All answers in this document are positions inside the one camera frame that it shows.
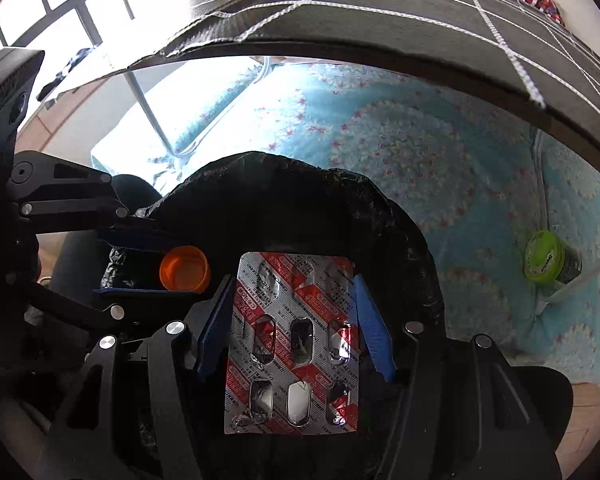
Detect window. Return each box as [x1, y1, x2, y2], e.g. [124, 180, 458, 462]
[0, 0, 181, 86]

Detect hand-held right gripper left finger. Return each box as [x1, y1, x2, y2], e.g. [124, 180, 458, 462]
[37, 274, 237, 480]

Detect green lid jar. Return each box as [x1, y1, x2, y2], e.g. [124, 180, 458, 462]
[523, 230, 583, 288]

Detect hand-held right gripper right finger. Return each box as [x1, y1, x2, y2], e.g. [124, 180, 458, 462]
[352, 274, 576, 480]

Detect blue floral bedsheet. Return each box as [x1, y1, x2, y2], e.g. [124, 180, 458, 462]
[90, 57, 600, 406]

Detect black trash bag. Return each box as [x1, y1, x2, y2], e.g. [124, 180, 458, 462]
[100, 150, 448, 480]

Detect orange bottle cap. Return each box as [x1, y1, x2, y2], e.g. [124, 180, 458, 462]
[159, 245, 212, 293]

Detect red silver blister pack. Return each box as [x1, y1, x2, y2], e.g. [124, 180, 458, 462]
[223, 251, 362, 436]

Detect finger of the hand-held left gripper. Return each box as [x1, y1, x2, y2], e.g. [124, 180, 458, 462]
[5, 149, 181, 253]
[5, 270, 206, 341]

